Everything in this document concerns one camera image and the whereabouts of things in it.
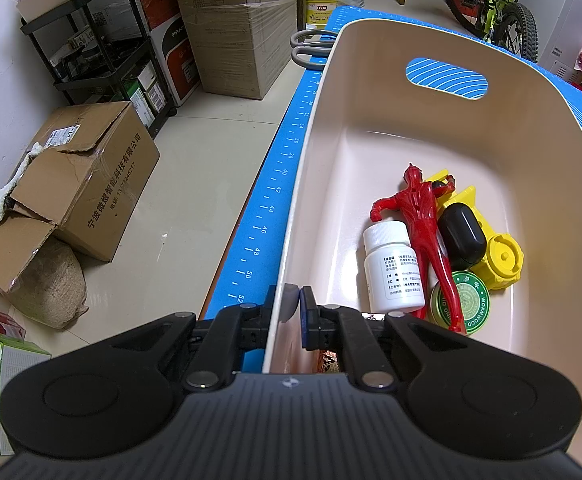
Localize blue measuring mat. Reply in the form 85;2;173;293
198;6;582;480

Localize plastic wrapped cardboard box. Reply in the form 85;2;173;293
181;0;299;100

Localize white red appliance box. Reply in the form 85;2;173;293
150;12;202;107

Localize black shelf rack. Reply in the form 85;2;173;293
19;0;176;138

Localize grey handled scissors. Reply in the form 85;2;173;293
289;29;339;68

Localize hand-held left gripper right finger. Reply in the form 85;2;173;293
297;285;472;393

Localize torn printed cardboard box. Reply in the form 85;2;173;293
11;101;160;262

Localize beige plastic basin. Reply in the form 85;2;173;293
262;19;582;471

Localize white pill bottle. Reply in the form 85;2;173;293
362;221;426;314

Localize yellow green bicycle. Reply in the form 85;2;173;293
442;0;540;63

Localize open flat cardboard box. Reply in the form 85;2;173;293
0;212;58;295

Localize brown burlap sack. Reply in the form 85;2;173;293
6;239;89;330

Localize yellow plastic toy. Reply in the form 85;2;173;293
428;170;524;292

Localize white labelled small box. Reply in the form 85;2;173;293
140;60;174;113

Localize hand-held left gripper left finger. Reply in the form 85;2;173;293
106;285;278;393

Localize green white carton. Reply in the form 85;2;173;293
0;329;52;456

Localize black oval case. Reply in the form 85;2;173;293
438;202;488;271

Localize green white small box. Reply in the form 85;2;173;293
123;76;156;127

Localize red toy figure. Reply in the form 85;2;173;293
369;162;468;333

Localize green round ointment tin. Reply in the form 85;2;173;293
430;270;492;336

